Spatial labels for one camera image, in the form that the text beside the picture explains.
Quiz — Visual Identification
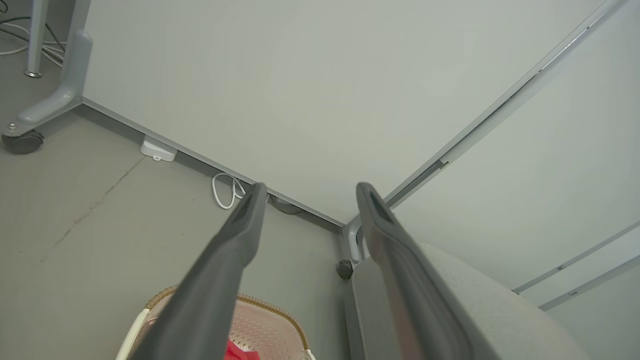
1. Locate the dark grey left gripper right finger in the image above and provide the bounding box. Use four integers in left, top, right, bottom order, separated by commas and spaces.
355, 182, 476, 360

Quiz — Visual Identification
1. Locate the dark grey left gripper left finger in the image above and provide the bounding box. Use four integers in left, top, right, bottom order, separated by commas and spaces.
127, 182, 269, 360

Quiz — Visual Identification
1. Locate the red garment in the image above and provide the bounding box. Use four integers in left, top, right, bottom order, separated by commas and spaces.
224, 339, 261, 360

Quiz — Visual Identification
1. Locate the grey fabric sofa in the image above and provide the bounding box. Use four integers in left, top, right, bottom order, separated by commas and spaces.
344, 243, 593, 360

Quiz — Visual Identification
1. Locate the cream perforated laundry basket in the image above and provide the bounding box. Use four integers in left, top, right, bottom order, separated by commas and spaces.
116, 285, 316, 360

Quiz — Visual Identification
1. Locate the white power adapter box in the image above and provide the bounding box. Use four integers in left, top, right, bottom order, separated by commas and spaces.
140, 136, 178, 163

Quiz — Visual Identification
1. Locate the narrow white partition panel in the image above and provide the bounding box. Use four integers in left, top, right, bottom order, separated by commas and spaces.
385, 0, 640, 360

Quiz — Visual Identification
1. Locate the wide white partition panel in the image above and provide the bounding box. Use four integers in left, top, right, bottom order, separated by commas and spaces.
81, 0, 608, 228

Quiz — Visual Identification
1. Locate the black caster wheel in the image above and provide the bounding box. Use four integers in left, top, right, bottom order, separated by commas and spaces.
1, 130, 45, 155

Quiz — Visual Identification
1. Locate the grey metal table leg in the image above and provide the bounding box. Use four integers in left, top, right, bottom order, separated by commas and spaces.
24, 0, 50, 78

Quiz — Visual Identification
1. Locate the grey partition foot post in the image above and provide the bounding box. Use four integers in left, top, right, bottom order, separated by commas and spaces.
343, 214, 368, 265
0, 0, 93, 138

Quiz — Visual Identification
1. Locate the white coiled cable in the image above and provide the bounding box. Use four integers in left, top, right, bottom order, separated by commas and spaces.
211, 172, 247, 210

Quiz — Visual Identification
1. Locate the grey floor cable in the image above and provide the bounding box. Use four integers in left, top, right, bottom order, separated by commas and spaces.
269, 196, 304, 216

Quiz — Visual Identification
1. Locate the floor cable bundle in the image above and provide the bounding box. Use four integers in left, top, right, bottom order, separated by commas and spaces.
0, 15, 67, 68

